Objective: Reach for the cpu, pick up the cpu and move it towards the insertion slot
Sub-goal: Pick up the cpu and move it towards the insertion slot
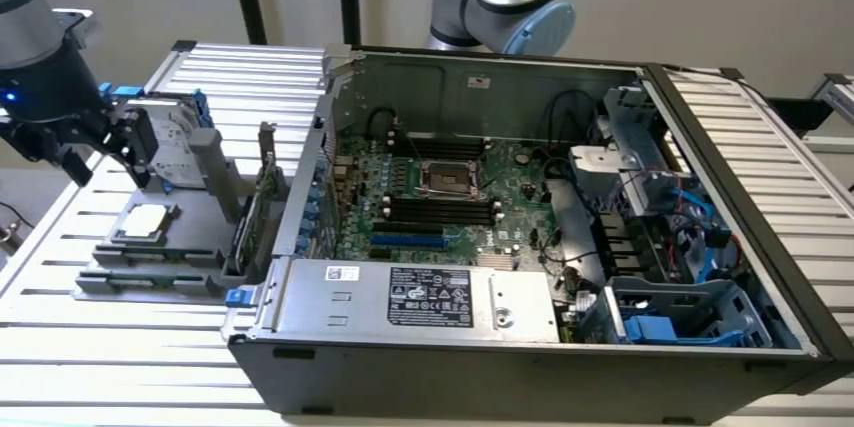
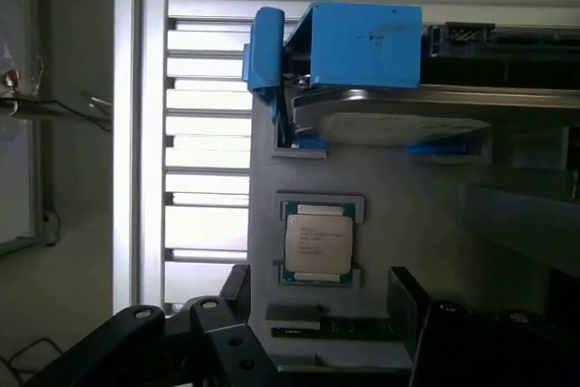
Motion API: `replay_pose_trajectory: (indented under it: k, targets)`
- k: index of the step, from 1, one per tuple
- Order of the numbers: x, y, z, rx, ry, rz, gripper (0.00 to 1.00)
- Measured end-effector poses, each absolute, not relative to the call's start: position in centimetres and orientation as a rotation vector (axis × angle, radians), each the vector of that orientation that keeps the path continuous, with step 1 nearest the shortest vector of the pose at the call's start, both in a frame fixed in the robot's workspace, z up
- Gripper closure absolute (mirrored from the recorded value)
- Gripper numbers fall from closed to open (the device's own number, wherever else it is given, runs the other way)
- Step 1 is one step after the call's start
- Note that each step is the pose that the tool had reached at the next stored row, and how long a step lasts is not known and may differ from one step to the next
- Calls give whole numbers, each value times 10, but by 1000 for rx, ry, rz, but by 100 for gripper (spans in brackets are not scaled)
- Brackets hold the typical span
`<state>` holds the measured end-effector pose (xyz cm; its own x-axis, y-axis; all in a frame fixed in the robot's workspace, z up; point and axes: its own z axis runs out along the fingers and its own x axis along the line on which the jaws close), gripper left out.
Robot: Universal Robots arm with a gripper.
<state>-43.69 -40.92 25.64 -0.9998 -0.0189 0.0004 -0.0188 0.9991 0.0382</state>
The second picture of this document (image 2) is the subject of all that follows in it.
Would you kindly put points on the silver CPU with green edge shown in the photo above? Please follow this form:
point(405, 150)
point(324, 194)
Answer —
point(319, 242)

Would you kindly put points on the blue plastic holder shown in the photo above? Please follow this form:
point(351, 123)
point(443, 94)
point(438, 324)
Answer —
point(362, 47)

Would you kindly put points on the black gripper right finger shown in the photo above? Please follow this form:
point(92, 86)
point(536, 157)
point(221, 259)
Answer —
point(498, 351)

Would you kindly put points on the aluminium table frame rail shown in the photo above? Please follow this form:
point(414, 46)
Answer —
point(136, 133)

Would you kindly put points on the silver hard drive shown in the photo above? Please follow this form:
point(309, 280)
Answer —
point(498, 65)

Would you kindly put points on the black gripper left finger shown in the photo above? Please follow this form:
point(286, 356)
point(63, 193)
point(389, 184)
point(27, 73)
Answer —
point(136, 351)

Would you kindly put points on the black RAM stick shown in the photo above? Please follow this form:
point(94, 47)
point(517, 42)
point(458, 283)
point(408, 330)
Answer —
point(353, 328)

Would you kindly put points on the grey parts rack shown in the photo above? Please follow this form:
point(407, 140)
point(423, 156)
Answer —
point(408, 206)

